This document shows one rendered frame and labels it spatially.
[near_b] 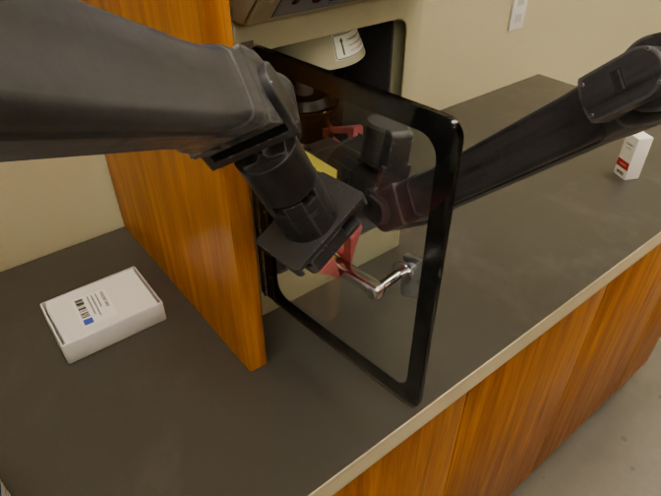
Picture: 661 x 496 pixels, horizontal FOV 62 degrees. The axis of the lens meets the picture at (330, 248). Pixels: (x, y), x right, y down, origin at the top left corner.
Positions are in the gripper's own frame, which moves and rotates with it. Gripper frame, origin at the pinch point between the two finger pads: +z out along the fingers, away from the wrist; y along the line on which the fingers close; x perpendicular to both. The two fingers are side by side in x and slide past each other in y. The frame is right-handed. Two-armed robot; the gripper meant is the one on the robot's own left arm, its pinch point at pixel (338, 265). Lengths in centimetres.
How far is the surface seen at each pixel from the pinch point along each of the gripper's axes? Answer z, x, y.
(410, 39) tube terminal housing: 3.2, -19.3, -36.3
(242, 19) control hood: -17.8, -19.5, -13.2
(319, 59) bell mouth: -3.3, -23.2, -22.5
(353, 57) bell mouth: -0.2, -21.9, -27.2
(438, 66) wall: 55, -57, -79
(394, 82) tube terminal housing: 9.8, -22.0, -33.2
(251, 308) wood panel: 10.8, -13.7, 9.2
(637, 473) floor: 152, 31, -35
